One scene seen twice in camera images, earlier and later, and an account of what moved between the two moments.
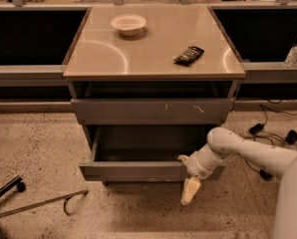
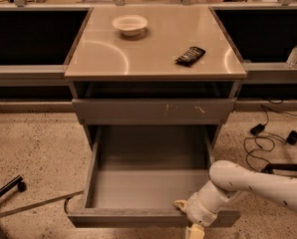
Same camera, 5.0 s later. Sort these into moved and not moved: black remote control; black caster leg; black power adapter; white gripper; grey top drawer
Moved: white gripper
Not moved: grey top drawer; black caster leg; black power adapter; black remote control
